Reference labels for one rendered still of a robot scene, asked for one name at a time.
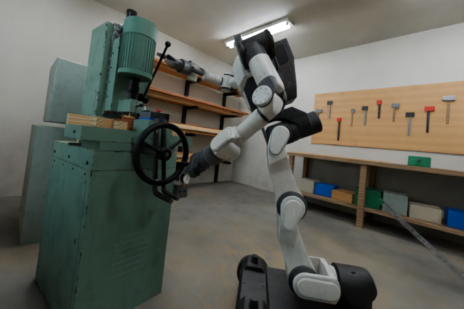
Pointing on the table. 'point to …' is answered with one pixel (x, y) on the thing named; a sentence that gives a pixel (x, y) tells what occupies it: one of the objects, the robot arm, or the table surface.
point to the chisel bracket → (126, 106)
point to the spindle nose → (133, 87)
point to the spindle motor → (137, 49)
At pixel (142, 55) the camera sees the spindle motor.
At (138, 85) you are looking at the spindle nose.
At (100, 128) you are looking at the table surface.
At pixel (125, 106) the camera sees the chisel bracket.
